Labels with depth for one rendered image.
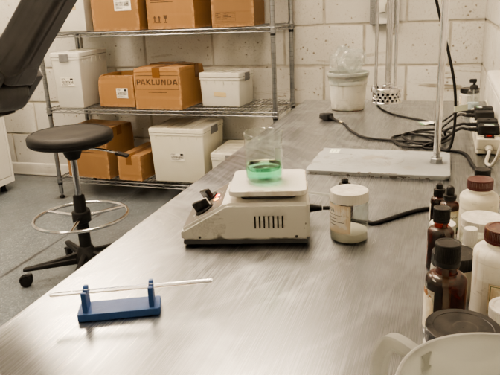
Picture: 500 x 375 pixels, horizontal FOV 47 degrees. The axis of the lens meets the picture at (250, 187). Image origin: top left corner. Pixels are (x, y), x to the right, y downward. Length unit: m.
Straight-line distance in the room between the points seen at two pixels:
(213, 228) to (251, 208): 0.07
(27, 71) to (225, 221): 0.36
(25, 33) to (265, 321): 0.51
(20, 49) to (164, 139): 2.49
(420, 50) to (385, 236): 2.44
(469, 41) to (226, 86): 1.30
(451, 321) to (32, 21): 0.65
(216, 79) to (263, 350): 2.67
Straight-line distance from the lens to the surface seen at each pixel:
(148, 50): 3.75
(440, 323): 0.58
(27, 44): 0.88
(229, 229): 0.89
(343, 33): 3.35
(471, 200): 0.90
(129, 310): 0.73
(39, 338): 0.73
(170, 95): 3.25
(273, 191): 0.87
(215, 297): 0.76
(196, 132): 3.23
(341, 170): 1.25
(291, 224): 0.88
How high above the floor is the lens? 1.11
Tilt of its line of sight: 18 degrees down
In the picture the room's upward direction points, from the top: 3 degrees counter-clockwise
